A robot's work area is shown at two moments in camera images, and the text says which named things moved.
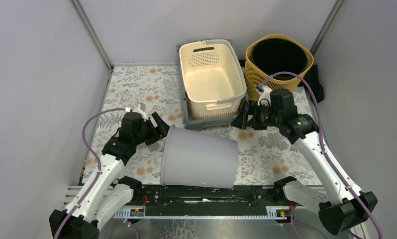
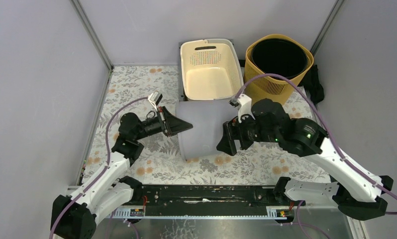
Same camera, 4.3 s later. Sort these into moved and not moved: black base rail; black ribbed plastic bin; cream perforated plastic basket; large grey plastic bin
Moved: large grey plastic bin
Not moved: cream perforated plastic basket; black ribbed plastic bin; black base rail
